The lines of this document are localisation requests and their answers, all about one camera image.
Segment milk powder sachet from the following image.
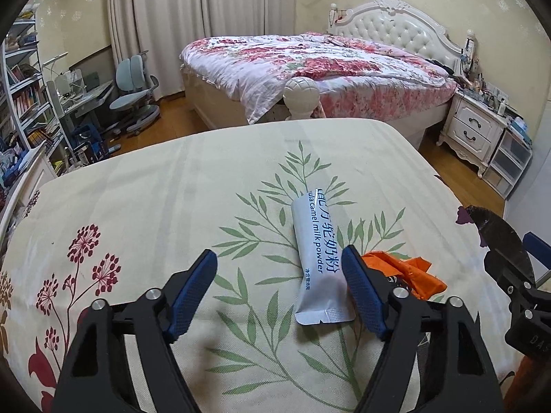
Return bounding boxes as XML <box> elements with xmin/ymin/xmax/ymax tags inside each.
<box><xmin>291</xmin><ymin>188</ymin><xmax>356</xmax><ymax>326</ymax></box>

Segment orange wrapper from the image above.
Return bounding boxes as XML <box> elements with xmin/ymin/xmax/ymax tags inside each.
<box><xmin>362</xmin><ymin>252</ymin><xmax>447</xmax><ymax>300</ymax></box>

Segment black trash bin with liner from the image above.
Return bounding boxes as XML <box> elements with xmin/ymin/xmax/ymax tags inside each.
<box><xmin>466</xmin><ymin>205</ymin><xmax>535</xmax><ymax>283</ymax></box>

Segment floral pattern tablecloth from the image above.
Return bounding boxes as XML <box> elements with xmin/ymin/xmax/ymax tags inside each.
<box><xmin>1</xmin><ymin>119</ymin><xmax>519</xmax><ymax>412</ymax></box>

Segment plastic drawer storage unit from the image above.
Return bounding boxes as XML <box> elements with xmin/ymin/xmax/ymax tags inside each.
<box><xmin>482</xmin><ymin>128</ymin><xmax>532</xmax><ymax>200</ymax></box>

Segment white bedside nightstand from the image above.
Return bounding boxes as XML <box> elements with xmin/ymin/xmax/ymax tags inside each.
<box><xmin>436</xmin><ymin>89</ymin><xmax>508</xmax><ymax>178</ymax></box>

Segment light blue desk chair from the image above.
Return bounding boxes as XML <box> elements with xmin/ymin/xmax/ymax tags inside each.
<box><xmin>109</xmin><ymin>52</ymin><xmax>160</xmax><ymax>137</ymax></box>

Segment bed with floral quilt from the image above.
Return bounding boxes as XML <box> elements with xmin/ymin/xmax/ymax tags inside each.
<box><xmin>179</xmin><ymin>33</ymin><xmax>457</xmax><ymax>143</ymax></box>

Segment study desk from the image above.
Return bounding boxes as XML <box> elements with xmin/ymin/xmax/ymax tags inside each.
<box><xmin>50</xmin><ymin>80</ymin><xmax>114</xmax><ymax>148</ymax></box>

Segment white bookshelf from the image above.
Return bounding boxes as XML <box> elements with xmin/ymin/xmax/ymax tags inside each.
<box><xmin>1</xmin><ymin>4</ymin><xmax>72</xmax><ymax>176</ymax></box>

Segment beige curtains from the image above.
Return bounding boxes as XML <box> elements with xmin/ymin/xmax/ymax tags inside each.
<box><xmin>107</xmin><ymin>0</ymin><xmax>296</xmax><ymax>99</ymax></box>

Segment white tufted headboard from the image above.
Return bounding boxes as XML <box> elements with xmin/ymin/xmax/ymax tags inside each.
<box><xmin>328</xmin><ymin>0</ymin><xmax>476</xmax><ymax>75</ymax></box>

